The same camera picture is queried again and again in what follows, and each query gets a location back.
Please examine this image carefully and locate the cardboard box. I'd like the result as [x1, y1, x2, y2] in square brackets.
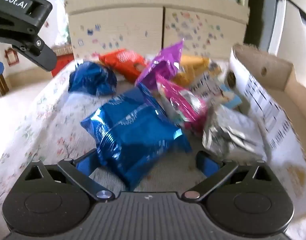
[227, 43, 306, 180]

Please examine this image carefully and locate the silver snack bag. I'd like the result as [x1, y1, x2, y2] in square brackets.
[202, 105, 266, 159]

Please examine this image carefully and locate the large blue snack bag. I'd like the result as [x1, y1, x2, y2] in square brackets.
[80, 82, 192, 190]

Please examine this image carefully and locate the cream cabinet with stickers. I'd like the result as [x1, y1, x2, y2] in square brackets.
[64, 0, 251, 63]

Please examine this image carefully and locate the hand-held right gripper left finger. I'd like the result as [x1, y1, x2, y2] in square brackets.
[24, 149, 116, 201]

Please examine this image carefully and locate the yellow snack bag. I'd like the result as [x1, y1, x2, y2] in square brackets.
[172, 55, 223, 93]

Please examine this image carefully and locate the pink snack bag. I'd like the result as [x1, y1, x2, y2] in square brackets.
[155, 74, 208, 134]

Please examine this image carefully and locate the dark blue snack bag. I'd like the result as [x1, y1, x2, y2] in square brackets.
[68, 61, 117, 97]

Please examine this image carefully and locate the red box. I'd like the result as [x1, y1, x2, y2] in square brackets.
[51, 54, 74, 77]

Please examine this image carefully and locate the purple snack bag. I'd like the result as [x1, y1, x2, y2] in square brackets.
[135, 40, 185, 89]

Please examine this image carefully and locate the white refrigerator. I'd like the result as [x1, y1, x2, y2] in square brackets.
[268, 0, 306, 67]

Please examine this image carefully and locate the orange snack bag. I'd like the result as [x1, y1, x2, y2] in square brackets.
[98, 49, 148, 83]

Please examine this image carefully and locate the light blue white snack packet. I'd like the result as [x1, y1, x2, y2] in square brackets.
[218, 84, 243, 110]

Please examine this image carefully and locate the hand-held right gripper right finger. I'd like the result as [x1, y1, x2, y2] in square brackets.
[182, 151, 280, 202]

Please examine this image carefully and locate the red house wall sticker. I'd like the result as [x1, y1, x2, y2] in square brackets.
[5, 47, 19, 65]

